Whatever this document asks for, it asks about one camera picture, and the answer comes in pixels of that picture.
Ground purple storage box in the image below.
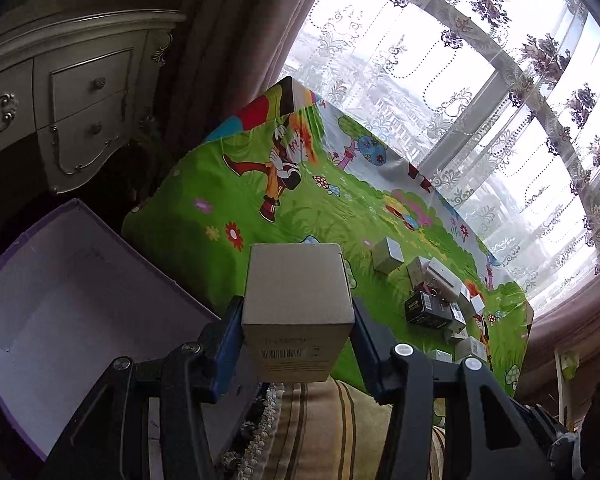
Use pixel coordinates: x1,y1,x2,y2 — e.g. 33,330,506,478
0,198,261,462

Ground green and white package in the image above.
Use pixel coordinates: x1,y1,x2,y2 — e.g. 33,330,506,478
555,350,581,426

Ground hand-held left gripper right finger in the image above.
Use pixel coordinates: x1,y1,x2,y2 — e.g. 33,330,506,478
349,297,561,480

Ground striped cushion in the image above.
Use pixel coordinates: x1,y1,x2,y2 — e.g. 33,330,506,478
220,377,446,480

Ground floral lace sheer curtain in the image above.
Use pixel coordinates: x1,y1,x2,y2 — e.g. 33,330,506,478
280,0,600,321

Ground black box with barcode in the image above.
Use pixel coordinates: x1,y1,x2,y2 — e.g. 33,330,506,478
405,292,455,327

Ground brown cardboard box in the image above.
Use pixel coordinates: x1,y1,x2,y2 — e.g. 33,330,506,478
241,243,356,384

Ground grey box with pink mark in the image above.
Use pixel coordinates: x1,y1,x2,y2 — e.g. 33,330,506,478
371,236,406,274

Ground green cartoon printed tablecloth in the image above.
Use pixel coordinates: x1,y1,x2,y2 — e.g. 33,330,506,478
121,76,536,428

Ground pink drape curtain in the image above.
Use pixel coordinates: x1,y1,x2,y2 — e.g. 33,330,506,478
517,255,600,403
150,0,366,171

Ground white ornate dresser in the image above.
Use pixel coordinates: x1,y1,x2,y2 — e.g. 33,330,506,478
0,8,187,196

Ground flat white box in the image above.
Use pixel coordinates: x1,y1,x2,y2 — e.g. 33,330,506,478
422,258,463,303

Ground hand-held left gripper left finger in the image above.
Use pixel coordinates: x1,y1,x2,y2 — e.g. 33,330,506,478
39,296,262,480

